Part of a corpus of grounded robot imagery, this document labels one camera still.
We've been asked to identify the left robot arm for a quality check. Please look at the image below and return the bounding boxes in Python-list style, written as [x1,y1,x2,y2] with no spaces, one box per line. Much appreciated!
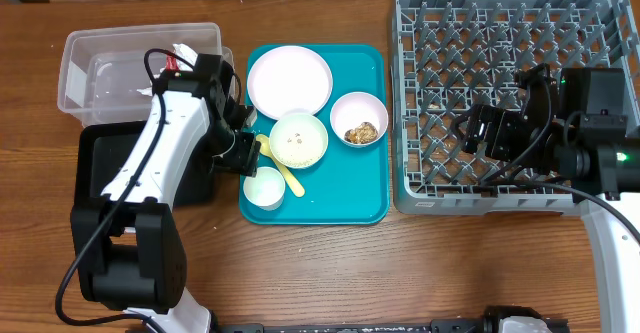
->
[54,54,260,332]

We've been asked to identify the pink bowl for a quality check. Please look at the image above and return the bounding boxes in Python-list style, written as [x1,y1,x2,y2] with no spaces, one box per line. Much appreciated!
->
[330,92,389,148]

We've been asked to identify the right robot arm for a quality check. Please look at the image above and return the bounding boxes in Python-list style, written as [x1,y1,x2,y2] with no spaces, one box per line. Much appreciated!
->
[450,64,639,332]

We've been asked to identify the white napkin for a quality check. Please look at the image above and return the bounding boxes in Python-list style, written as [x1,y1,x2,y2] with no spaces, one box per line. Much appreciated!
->
[138,43,198,97]

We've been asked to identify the teal serving tray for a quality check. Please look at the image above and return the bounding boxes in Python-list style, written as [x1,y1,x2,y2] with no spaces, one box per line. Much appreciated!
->
[239,44,390,225]

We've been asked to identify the yellow plastic spoon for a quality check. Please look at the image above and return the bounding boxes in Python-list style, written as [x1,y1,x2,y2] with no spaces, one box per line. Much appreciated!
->
[256,134,306,198]

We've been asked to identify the black tray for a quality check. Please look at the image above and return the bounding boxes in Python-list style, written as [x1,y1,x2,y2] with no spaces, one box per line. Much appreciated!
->
[74,121,214,207]

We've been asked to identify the red ketchup packet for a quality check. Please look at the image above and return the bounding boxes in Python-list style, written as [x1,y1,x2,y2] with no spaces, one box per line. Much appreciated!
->
[165,55,180,71]

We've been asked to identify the pink plate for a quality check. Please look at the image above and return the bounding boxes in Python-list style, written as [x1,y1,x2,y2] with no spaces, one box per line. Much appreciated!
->
[247,45,333,120]

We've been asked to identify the clear plastic bin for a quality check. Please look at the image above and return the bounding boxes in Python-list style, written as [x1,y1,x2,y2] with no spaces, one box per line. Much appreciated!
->
[57,22,233,126]

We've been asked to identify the grey dish rack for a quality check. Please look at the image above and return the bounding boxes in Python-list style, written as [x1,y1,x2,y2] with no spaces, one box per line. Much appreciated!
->
[390,0,639,215]

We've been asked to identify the brown food scraps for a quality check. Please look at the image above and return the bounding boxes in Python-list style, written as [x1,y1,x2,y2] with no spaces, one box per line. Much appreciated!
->
[344,122,378,145]

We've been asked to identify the white cup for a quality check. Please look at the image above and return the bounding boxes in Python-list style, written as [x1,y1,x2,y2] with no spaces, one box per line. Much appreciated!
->
[243,167,286,211]

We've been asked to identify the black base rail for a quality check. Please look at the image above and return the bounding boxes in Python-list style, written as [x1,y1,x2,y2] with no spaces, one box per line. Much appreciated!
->
[216,318,493,333]

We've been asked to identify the pale green bowl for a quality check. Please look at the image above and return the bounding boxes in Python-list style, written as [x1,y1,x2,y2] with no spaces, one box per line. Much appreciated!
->
[269,113,329,169]

